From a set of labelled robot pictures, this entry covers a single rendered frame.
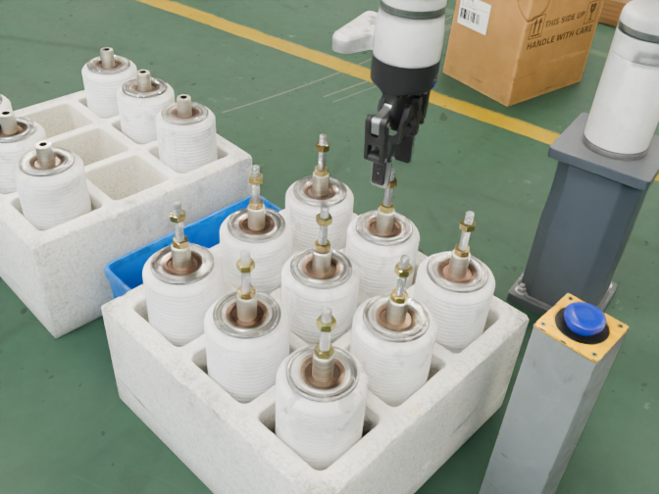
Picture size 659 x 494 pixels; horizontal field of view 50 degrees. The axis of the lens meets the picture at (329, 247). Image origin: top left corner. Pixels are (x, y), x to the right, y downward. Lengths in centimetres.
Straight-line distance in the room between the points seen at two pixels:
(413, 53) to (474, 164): 85
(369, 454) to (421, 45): 43
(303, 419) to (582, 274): 60
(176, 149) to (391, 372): 56
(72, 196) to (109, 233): 8
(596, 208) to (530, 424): 40
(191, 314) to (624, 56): 65
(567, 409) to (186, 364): 42
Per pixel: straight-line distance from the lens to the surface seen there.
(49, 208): 107
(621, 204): 110
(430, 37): 76
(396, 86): 78
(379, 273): 91
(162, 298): 84
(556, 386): 77
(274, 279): 92
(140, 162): 122
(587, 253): 114
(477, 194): 149
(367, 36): 79
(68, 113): 142
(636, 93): 104
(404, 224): 93
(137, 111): 124
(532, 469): 87
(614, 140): 107
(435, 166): 156
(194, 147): 116
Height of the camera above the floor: 80
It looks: 38 degrees down
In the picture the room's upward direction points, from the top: 4 degrees clockwise
